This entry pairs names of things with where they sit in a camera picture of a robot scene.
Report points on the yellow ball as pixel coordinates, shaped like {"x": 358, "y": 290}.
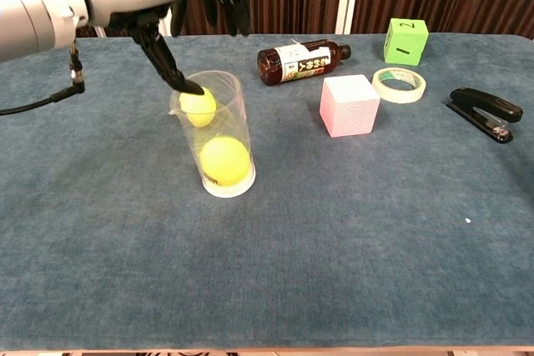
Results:
{"x": 225, "y": 162}
{"x": 200, "y": 108}

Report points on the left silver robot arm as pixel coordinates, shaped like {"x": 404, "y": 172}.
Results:
{"x": 29, "y": 6}

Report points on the clear plastic cup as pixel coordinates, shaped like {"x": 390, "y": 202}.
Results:
{"x": 227, "y": 193}

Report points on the brown glass bottle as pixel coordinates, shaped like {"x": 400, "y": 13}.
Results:
{"x": 300, "y": 64}

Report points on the pink white foam cube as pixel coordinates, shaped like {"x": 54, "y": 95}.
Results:
{"x": 348, "y": 106}

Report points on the green numbered foam cube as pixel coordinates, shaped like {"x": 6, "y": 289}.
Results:
{"x": 404, "y": 45}

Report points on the beige masking tape roll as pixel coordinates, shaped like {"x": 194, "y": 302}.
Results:
{"x": 398, "y": 97}

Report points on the blue velvet table cloth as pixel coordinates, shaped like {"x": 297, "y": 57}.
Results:
{"x": 292, "y": 247}

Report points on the black stapler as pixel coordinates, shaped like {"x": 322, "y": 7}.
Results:
{"x": 484, "y": 106}

